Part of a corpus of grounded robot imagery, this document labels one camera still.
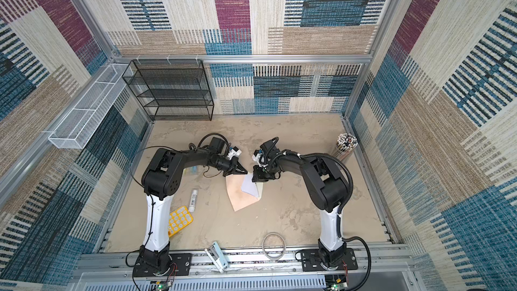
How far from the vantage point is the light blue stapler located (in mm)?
727

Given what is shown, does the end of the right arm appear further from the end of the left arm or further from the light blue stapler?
the light blue stapler

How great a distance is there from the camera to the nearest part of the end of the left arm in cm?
91

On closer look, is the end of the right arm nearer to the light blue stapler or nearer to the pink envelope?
the pink envelope

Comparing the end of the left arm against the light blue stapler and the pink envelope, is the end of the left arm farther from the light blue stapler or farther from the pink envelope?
the light blue stapler

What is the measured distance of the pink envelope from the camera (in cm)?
89

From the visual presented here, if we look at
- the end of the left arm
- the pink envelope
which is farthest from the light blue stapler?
the end of the left arm
